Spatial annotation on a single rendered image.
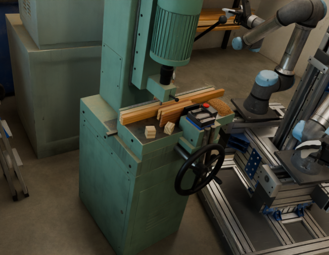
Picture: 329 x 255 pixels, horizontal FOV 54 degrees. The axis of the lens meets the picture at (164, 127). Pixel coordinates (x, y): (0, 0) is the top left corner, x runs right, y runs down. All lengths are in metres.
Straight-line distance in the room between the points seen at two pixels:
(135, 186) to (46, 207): 0.90
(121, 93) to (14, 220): 1.10
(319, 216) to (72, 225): 1.63
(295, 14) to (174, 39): 0.72
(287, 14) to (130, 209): 1.25
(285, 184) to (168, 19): 0.93
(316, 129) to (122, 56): 0.89
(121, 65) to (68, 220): 1.11
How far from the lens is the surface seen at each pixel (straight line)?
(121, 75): 1.59
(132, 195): 1.58
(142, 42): 1.46
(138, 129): 1.45
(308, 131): 1.33
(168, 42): 1.32
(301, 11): 1.81
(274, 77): 1.92
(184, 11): 1.28
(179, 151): 1.50
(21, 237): 2.19
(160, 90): 1.46
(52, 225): 2.21
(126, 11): 1.47
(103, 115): 1.69
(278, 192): 1.66
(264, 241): 2.12
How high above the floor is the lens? 1.77
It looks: 36 degrees down
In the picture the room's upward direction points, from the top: 12 degrees clockwise
